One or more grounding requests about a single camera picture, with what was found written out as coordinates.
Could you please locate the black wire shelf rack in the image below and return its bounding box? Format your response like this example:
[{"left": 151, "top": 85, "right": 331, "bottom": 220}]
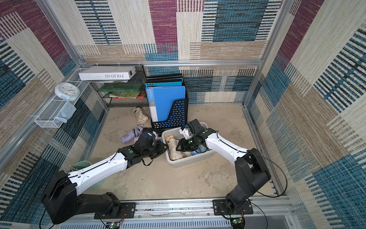
[{"left": 91, "top": 66, "right": 148, "bottom": 108}]

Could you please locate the red and green book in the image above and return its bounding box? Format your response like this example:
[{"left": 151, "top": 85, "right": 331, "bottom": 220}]
[{"left": 109, "top": 91, "right": 145, "bottom": 99}]

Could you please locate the mint green umbrella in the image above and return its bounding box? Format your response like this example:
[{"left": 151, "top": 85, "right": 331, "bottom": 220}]
[{"left": 198, "top": 145, "right": 208, "bottom": 153}]

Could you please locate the lilac umbrella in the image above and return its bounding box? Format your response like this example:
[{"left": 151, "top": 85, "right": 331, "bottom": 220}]
[{"left": 120, "top": 124, "right": 144, "bottom": 144}]

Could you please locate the light blue umbrella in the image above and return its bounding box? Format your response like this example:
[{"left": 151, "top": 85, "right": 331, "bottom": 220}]
[{"left": 191, "top": 149, "right": 202, "bottom": 156}]

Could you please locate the cream umbrella at back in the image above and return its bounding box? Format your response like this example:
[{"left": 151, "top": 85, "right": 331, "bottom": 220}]
[{"left": 133, "top": 107, "right": 148, "bottom": 124}]

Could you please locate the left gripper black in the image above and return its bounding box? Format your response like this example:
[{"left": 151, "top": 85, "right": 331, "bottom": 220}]
[{"left": 141, "top": 140, "right": 170, "bottom": 159}]

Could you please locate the white wire wall basket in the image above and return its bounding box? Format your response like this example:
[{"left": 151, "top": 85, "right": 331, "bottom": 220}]
[{"left": 34, "top": 69, "right": 88, "bottom": 128}]

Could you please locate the black mesh file holder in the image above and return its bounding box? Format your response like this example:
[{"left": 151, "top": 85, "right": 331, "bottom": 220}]
[{"left": 151, "top": 98, "right": 188, "bottom": 129}]

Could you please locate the white FOLIO-02 box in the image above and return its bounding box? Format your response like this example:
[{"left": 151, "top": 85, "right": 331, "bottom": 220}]
[{"left": 79, "top": 66, "right": 136, "bottom": 81}]

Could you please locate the beige umbrella wooden handle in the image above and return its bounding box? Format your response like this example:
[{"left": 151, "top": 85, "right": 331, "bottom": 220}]
[{"left": 165, "top": 135, "right": 185, "bottom": 161}]

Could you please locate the green book on shelf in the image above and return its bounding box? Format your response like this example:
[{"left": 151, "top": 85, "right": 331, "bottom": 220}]
[{"left": 99, "top": 83, "right": 143, "bottom": 93}]

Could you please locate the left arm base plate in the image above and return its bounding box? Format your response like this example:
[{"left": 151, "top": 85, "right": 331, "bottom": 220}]
[{"left": 94, "top": 202, "right": 136, "bottom": 219}]

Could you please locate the blue clip file folder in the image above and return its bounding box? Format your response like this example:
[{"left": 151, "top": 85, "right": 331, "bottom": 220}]
[{"left": 146, "top": 86, "right": 186, "bottom": 122}]

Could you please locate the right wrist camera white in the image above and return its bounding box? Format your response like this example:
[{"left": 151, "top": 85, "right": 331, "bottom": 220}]
[{"left": 179, "top": 125, "right": 192, "bottom": 140}]

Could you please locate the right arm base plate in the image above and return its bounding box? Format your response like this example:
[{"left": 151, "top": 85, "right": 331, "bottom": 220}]
[{"left": 212, "top": 199, "right": 254, "bottom": 216}]

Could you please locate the white plastic storage box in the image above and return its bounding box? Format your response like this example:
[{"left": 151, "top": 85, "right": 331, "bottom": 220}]
[{"left": 161, "top": 121, "right": 216, "bottom": 168}]

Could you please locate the light blue cloth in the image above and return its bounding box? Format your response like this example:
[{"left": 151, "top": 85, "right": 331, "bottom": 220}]
[{"left": 54, "top": 102, "right": 77, "bottom": 124}]

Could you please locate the white round clock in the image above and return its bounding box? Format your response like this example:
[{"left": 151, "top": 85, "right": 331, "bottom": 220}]
[{"left": 54, "top": 82, "right": 81, "bottom": 102}]

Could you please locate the pale pink umbrella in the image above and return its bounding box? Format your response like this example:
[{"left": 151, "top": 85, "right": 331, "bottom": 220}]
[{"left": 153, "top": 132, "right": 162, "bottom": 141}]

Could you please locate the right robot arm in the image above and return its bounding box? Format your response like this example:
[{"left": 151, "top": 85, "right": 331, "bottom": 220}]
[{"left": 176, "top": 119, "right": 271, "bottom": 213}]

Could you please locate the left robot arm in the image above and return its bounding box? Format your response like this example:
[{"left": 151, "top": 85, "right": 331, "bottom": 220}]
[{"left": 41, "top": 132, "right": 168, "bottom": 225}]

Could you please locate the teal file folder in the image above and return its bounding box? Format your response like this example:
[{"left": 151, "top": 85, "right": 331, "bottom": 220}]
[{"left": 145, "top": 78, "right": 184, "bottom": 87}]

